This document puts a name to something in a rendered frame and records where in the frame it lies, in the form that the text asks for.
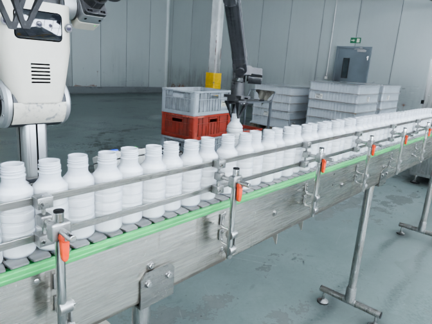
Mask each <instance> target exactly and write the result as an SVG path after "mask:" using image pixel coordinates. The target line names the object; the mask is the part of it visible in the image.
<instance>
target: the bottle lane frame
mask: <svg viewBox="0 0 432 324"><path fill-rule="evenodd" d="M423 140H424V136H421V137H419V138H415V139H412V140H409V141H407V144H406V145H405V144H404V146H403V150H402V156H401V160H402V163H401V164H400V172H402V171H404V170H406V169H408V168H410V167H412V166H414V165H416V164H418V163H420V162H419V158H418V157H420V150H422V144H423ZM416 143H417V149H420V150H416V149H415V144H416ZM399 148H400V144H397V145H394V146H391V147H388V148H384V149H381V150H378V151H375V154H374V156H372V153H371V156H370V164H369V167H368V174H369V178H368V179H367V182H366V183H367V185H368V186H367V188H365V189H364V190H366V189H368V188H370V187H372V186H374V185H376V184H378V183H379V178H380V174H381V170H382V169H384V168H386V167H388V175H387V178H386V179H388V178H390V177H392V176H394V175H396V174H395V172H394V169H393V168H390V167H389V166H388V165H389V161H390V160H391V165H390V166H391V167H394V168H396V161H394V160H392V159H391V158H390V155H391V152H393V155H392V158H393V159H397V158H398V155H399ZM414 150H415V151H416V153H415V155H416V156H418V157H415V156H414ZM366 155H367V154H366ZM366 155H363V156H360V157H357V158H353V159H350V160H348V161H345V162H342V163H338V164H336V165H332V166H329V167H327V168H325V172H324V173H322V172H321V175H320V180H319V188H318V195H319V196H320V200H319V201H318V205H317V207H318V212H317V213H315V215H316V214H318V213H320V212H322V211H324V210H326V209H328V208H330V207H332V206H334V205H336V204H338V203H340V202H342V201H344V200H346V199H348V198H350V197H352V196H354V195H356V194H358V193H360V192H361V188H360V184H357V183H356V182H355V181H354V176H355V174H357V179H356V181H357V182H358V183H362V180H363V178H362V175H361V174H358V173H357V172H356V165H359V168H358V172H360V173H364V169H365V163H366ZM400 172H398V173H400ZM315 177H316V170H315V171H314V172H311V173H308V174H305V175H300V176H299V177H294V178H293V179H288V180H286V181H282V182H281V183H277V184H276V183H275V184H274V185H271V186H269V185H268V187H265V188H261V189H259V190H254V191H253V192H249V193H246V194H244V195H242V198H241V201H240V202H238V201H237V207H236V214H235V229H236V230H237V231H238V236H237V237H236V241H235V246H236V248H237V251H236V253H234V254H232V256H235V255H237V254H239V253H241V252H243V251H245V250H247V249H249V248H251V247H253V246H255V245H257V244H259V243H261V242H263V241H265V240H267V239H269V238H271V237H273V236H275V235H277V234H279V233H281V232H283V231H285V230H287V229H289V228H290V227H292V226H294V225H296V224H298V223H300V222H302V221H304V220H306V219H308V218H310V217H311V216H310V212H309V207H306V206H305V205H304V204H303V203H302V202H303V196H304V195H307V194H306V192H304V188H305V183H308V188H307V191H308V193H310V194H313V190H314V182H315ZM230 200H231V199H230V198H229V199H228V200H225V201H219V202H218V203H216V204H210V205H209V206H206V207H204V208H201V207H199V209H198V210H194V211H189V210H188V213H185V214H182V215H178V214H177V216H176V217H172V218H170V219H166V218H165V220H163V221H161V222H157V223H153V222H152V224H151V225H148V226H145V227H142V228H141V227H138V228H137V229H135V230H133V231H130V232H124V231H123V234H121V235H117V236H115V237H108V236H106V237H107V239H105V240H102V241H99V242H95V243H93V242H90V241H89V245H87V246H84V247H80V248H78V249H75V248H73V247H70V248H71V251H70V252H69V259H68V261H67V262H66V294H67V297H70V298H71V299H72V300H74V301H75V306H74V310H73V321H74V322H75V324H99V323H101V322H103V321H105V320H107V319H109V318H111V317H113V316H115V315H117V314H119V313H121V312H123V311H125V310H127V309H129V308H131V307H133V306H135V305H137V304H138V303H139V302H140V280H141V278H142V276H143V275H144V273H145V272H146V271H149V270H151V269H153V268H155V267H158V266H160V265H163V264H165V263H167V262H170V263H171V264H172V265H173V266H174V286H175V285H177V284H179V283H181V282H183V281H185V280H187V279H189V278H191V277H193V276H195V275H197V274H199V273H201V272H203V271H205V270H207V269H209V268H211V267H213V266H215V265H217V264H219V263H221V262H223V261H225V260H227V259H226V254H225V252H224V248H225V247H226V246H225V245H224V244H221V241H220V240H218V236H219V229H221V228H222V226H221V225H220V224H219V220H220V214H222V213H225V220H224V226H225V227H227V228H228V222H229V214H230ZM305 203H306V204H307V205H309V206H311V204H312V201H311V195H307V198H306V202H305ZM50 254H51V257H50V258H47V259H44V260H40V261H38V262H33V261H31V260H29V262H30V263H29V264H28V265H25V266H22V267H19V268H17V269H9V268H7V267H6V268H5V269H6V271H5V272H4V273H1V274H0V324H57V313H56V311H54V296H55V295H57V294H56V289H53V274H55V255H54V254H52V253H50Z"/></svg>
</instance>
